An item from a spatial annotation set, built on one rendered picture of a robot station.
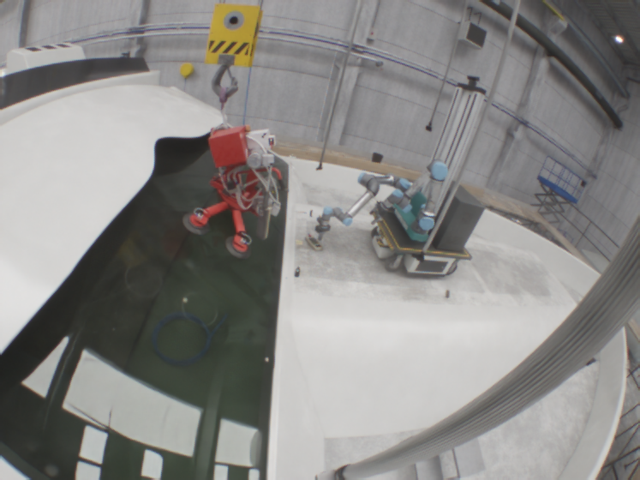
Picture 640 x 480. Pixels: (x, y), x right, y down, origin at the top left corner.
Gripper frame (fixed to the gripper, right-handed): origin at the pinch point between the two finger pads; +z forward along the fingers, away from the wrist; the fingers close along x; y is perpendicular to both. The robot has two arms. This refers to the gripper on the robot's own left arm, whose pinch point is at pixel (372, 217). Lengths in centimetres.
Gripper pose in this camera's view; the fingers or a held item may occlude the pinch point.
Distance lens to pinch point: 216.4
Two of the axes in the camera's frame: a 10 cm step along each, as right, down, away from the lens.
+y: -8.1, -4.6, -3.7
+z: -5.9, 5.8, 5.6
